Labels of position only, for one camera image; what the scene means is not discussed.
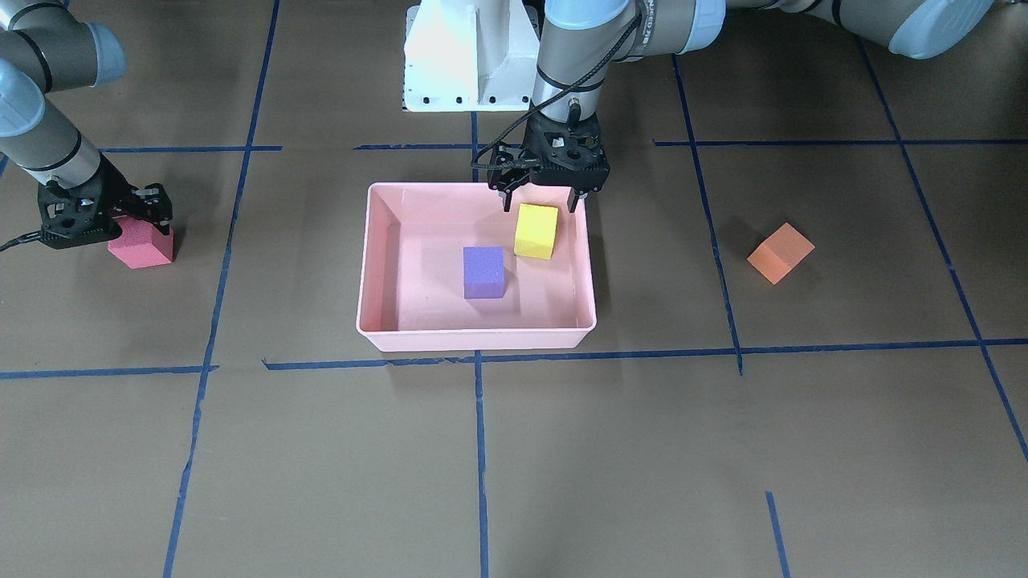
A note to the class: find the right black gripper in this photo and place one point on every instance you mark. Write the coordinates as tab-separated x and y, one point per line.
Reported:
115	195

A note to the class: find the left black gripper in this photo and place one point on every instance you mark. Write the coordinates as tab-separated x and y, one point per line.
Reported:
508	177

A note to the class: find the yellow foam cube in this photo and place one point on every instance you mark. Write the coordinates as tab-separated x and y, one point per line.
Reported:
535	233

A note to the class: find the red foam cube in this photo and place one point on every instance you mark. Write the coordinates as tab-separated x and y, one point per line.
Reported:
141	244

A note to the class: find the purple foam cube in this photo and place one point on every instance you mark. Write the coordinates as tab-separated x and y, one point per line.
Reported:
484	275

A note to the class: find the orange foam cube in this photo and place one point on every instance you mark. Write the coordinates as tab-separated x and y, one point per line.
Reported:
780	253

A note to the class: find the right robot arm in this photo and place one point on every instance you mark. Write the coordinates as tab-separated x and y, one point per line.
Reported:
45	49

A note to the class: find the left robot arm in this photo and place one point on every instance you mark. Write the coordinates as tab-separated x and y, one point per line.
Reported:
582	39

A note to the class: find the pink plastic bin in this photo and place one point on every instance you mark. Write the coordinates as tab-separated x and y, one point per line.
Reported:
411	294

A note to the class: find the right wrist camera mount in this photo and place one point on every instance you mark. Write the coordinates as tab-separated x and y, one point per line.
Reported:
59	228

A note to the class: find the white mast base plate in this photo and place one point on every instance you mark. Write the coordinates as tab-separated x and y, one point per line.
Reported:
463	56

